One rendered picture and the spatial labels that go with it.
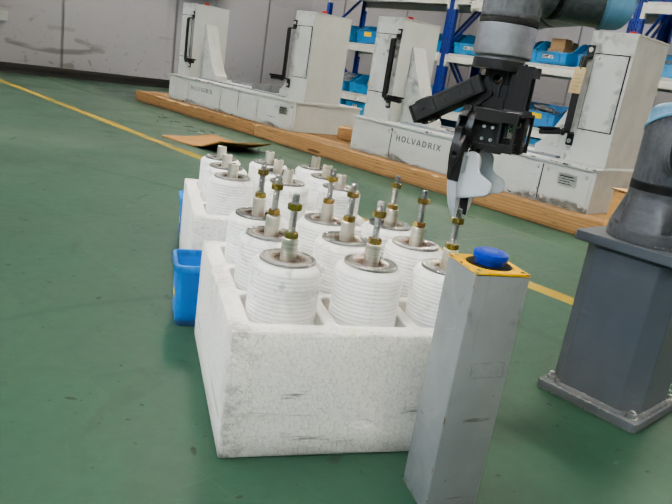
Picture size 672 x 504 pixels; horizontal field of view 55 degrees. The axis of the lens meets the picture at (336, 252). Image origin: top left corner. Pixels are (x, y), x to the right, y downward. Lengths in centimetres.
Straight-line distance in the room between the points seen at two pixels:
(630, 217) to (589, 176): 167
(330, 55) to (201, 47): 140
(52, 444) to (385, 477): 43
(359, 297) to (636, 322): 50
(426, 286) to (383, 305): 7
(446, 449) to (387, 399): 13
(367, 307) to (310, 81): 333
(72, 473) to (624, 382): 86
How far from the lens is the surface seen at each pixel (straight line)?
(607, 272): 119
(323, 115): 423
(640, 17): 575
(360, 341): 85
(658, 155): 117
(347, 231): 99
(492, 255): 75
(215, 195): 136
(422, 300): 93
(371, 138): 358
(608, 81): 291
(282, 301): 84
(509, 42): 88
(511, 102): 88
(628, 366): 120
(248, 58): 820
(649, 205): 117
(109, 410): 99
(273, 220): 96
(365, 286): 86
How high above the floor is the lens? 50
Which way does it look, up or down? 16 degrees down
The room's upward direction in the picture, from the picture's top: 9 degrees clockwise
